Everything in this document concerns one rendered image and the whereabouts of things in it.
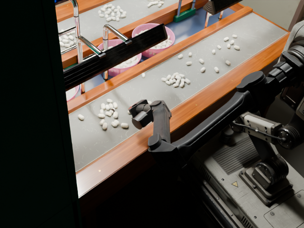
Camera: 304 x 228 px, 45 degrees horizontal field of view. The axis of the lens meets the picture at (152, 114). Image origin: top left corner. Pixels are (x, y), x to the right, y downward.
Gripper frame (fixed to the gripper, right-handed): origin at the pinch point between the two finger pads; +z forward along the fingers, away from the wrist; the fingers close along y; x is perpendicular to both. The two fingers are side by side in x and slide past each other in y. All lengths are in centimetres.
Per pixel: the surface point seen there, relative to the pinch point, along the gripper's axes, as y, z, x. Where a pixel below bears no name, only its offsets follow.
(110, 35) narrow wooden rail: -37, 51, -31
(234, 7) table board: -137, 38, -11
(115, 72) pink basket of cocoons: -21.0, 34.3, -12.4
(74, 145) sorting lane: 27.5, 11.9, 4.1
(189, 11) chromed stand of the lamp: -104, 48, -22
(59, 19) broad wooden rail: -23, 77, -51
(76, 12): -11, 29, -50
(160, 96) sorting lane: -25.9, 9.5, 5.8
